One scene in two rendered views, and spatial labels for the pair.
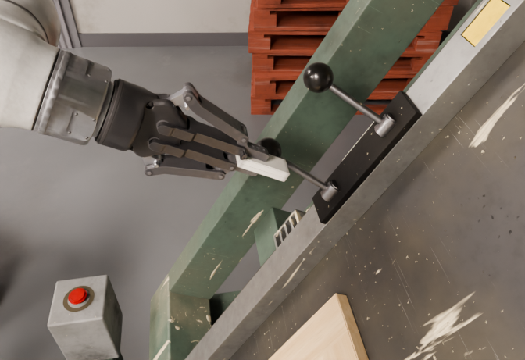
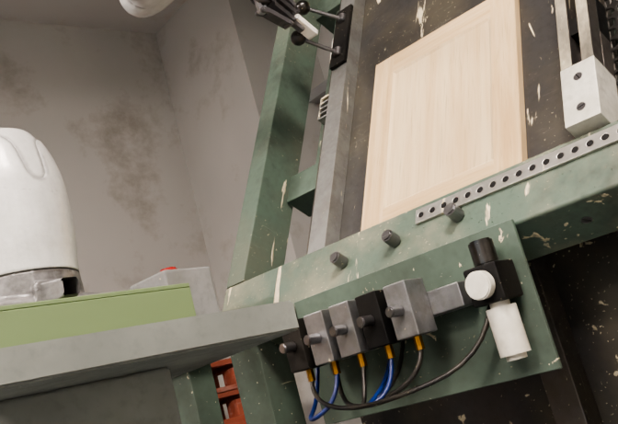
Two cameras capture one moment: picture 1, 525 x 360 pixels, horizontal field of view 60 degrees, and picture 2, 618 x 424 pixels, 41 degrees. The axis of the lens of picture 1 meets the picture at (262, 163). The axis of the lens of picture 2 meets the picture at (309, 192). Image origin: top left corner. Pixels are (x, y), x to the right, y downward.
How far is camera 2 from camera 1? 193 cm
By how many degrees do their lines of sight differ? 66
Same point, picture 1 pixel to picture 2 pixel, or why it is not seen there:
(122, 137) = not seen: outside the picture
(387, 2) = not seen: hidden behind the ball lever
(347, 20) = (280, 51)
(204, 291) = not seen: hidden behind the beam
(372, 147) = (342, 27)
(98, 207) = not seen: outside the picture
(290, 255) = (338, 91)
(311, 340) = (383, 82)
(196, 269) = (258, 246)
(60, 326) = (175, 272)
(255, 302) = (337, 126)
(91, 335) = (202, 295)
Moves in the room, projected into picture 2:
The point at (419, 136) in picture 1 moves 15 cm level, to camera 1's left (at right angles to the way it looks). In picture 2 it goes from (358, 17) to (312, 11)
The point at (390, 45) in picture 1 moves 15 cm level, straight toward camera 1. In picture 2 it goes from (306, 63) to (326, 36)
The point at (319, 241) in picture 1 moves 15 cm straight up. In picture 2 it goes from (349, 74) to (332, 18)
